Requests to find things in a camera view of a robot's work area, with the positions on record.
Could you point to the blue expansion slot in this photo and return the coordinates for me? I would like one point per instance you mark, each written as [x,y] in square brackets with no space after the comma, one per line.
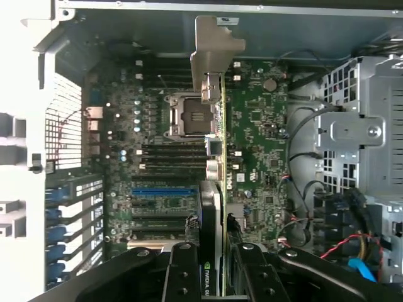
[163,191]

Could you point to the metal CPU socket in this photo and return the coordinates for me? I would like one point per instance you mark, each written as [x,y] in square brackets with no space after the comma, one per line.
[185,113]

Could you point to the silver coin battery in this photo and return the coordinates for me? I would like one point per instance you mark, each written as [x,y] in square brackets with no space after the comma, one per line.
[270,85]

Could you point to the silver metal drive cage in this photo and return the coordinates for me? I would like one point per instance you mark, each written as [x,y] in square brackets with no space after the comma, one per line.
[352,132]

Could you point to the open black PC case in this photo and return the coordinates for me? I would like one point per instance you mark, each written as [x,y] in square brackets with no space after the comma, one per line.
[157,31]

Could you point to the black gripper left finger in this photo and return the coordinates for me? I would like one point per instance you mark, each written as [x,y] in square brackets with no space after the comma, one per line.
[182,273]

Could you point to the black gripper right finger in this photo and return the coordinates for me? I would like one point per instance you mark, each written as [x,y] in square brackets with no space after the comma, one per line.
[258,277]

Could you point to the long black expansion slot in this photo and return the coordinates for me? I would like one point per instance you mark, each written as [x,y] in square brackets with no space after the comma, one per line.
[157,218]
[157,231]

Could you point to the white expansion slot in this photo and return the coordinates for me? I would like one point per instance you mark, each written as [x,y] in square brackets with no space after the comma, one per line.
[145,244]

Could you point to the green motherboard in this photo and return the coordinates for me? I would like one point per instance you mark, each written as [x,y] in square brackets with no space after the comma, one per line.
[258,126]

